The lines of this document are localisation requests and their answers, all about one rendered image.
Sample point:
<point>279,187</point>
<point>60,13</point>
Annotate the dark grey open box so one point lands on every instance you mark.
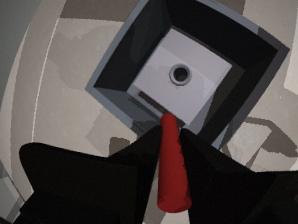
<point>254,54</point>

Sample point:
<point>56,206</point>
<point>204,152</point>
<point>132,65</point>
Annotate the dark red peg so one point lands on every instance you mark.
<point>173,185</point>

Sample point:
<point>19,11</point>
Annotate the white square plate with hole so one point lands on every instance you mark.
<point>179,55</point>

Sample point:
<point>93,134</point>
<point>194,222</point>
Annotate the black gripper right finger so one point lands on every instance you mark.
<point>225,192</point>

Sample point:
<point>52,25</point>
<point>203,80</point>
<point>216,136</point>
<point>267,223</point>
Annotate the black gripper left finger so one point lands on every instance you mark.
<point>120,182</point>

